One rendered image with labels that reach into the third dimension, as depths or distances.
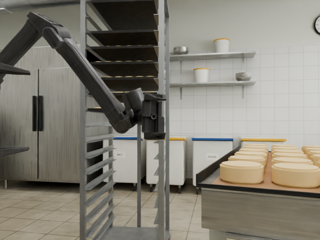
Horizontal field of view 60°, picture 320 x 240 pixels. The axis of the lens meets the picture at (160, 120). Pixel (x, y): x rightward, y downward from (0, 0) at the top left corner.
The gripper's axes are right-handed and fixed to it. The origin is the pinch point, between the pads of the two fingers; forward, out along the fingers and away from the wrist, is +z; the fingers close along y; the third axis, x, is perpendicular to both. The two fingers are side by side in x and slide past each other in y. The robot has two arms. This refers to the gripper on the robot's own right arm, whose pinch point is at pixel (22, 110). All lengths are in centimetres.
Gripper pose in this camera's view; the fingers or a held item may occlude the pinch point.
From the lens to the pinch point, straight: 39.6
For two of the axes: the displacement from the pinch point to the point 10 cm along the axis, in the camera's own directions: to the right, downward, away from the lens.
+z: 9.2, 0.1, 3.8
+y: 0.2, -10.0, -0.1
